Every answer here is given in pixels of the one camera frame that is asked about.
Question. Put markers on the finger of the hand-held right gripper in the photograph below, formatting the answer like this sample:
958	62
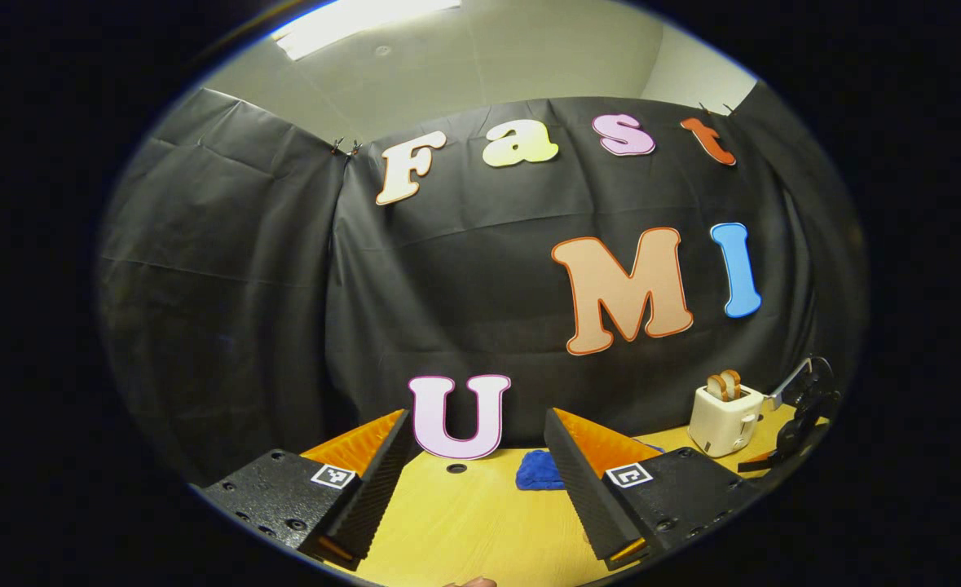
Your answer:
761	465

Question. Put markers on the toasted bread slice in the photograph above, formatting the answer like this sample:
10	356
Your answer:
733	383
716	387

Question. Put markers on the cream white toaster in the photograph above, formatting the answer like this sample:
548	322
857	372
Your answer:
720	424

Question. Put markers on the ceiling light panel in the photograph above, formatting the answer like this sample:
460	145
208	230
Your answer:
358	24

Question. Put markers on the black backdrop cloth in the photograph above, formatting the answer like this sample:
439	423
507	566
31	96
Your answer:
415	285

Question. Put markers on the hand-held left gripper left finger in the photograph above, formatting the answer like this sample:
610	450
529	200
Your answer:
374	497

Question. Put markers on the blue folded towel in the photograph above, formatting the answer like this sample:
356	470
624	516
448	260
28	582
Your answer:
537	473

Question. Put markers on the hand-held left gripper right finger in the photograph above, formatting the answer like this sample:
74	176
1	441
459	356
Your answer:
579	497

